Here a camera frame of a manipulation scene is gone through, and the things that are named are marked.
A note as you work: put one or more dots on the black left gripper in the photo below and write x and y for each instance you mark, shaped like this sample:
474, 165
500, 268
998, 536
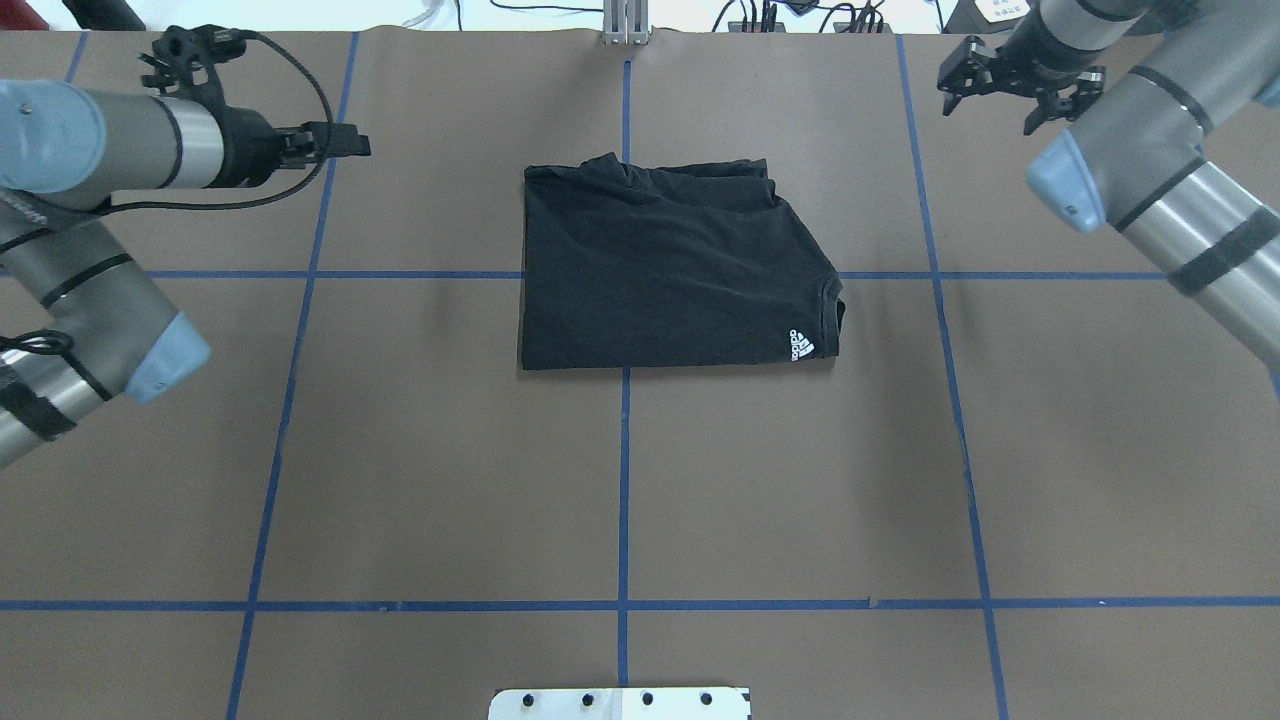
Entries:
247, 146

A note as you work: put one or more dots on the black printed t-shirt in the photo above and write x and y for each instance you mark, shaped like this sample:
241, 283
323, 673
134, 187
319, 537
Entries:
671, 267

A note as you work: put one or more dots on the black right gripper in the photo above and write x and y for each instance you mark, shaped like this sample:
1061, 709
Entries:
1047, 52

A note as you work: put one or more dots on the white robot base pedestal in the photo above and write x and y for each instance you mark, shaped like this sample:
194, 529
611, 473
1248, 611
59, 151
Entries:
666, 702

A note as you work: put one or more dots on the blue tape grid lines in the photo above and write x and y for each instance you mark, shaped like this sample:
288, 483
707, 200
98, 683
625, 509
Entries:
622, 605

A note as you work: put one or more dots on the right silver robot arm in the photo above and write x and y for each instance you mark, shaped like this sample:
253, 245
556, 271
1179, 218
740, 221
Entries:
1141, 85

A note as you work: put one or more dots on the brown paper table cover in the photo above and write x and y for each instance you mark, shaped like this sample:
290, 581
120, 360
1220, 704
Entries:
640, 480

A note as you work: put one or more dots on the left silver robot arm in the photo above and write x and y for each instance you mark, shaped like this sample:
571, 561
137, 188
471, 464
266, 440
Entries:
67, 151

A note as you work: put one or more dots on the aluminium frame post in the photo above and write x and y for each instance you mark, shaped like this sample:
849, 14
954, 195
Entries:
626, 23

